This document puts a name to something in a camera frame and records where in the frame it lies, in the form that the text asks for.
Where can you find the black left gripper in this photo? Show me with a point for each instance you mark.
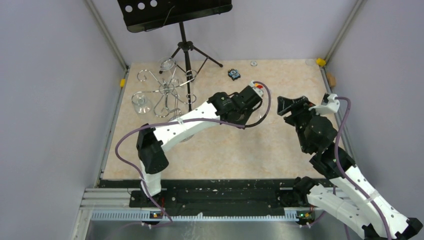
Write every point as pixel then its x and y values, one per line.
pixel 244 121

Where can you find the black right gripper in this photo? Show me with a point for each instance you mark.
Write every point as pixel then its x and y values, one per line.
pixel 285 105

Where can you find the large plain wine glass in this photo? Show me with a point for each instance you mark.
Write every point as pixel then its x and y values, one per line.
pixel 261 112

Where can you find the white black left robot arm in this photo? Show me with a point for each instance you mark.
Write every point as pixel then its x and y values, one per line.
pixel 154 141

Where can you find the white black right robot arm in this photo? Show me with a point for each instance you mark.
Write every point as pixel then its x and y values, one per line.
pixel 366 211

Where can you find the chrome wine glass rack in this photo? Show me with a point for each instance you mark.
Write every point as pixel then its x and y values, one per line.
pixel 168 85

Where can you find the tall rear wine glass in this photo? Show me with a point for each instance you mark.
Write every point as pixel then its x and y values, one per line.
pixel 166 64

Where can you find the plain front-left wine glass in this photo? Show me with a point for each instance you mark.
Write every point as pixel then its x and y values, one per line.
pixel 141 103

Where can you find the black blue small device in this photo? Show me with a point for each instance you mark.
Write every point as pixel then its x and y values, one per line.
pixel 233 74

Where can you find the small wooden block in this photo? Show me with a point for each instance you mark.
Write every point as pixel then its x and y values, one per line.
pixel 331 79

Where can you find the black music stand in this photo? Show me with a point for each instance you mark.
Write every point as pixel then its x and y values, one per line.
pixel 149 15

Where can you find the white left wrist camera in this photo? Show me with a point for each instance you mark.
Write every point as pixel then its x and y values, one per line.
pixel 257 88

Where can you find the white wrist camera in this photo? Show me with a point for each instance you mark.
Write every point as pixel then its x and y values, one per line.
pixel 329 105
pixel 257 88

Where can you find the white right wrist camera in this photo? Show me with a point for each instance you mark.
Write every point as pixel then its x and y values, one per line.
pixel 329 105

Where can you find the yellow corner bracket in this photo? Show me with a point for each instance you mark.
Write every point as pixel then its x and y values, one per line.
pixel 321 62

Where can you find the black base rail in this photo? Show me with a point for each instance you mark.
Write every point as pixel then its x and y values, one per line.
pixel 216 197

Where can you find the yellow left edge bracket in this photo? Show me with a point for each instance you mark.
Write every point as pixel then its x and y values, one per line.
pixel 122 82

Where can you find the aluminium frame post right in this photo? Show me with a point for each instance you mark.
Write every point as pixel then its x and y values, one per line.
pixel 357 7

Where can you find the aluminium frame post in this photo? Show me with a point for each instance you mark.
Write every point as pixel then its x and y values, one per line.
pixel 106 33
pixel 357 7

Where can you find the aluminium frame post left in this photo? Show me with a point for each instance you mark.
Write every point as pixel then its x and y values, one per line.
pixel 106 33

